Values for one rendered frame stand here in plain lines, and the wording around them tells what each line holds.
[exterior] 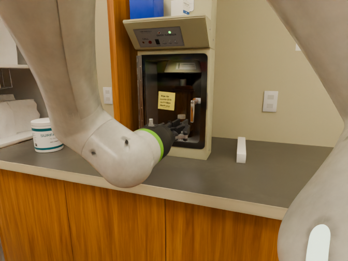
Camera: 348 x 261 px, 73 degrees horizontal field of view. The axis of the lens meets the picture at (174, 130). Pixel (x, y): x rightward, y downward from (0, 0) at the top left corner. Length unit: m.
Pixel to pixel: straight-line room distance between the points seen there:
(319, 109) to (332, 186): 1.25
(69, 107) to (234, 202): 0.56
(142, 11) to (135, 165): 0.67
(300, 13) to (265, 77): 1.15
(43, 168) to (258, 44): 1.19
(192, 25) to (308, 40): 0.68
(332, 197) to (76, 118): 0.37
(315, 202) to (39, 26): 0.29
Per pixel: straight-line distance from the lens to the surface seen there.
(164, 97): 1.04
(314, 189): 0.22
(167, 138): 0.57
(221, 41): 1.43
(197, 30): 0.93
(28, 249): 1.49
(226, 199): 0.77
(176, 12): 0.96
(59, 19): 0.28
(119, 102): 1.05
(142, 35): 1.01
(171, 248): 0.98
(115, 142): 0.45
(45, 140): 1.27
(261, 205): 0.77
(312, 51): 0.28
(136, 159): 0.44
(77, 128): 0.46
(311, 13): 0.26
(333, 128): 1.48
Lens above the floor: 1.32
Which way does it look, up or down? 14 degrees down
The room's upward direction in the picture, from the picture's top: straight up
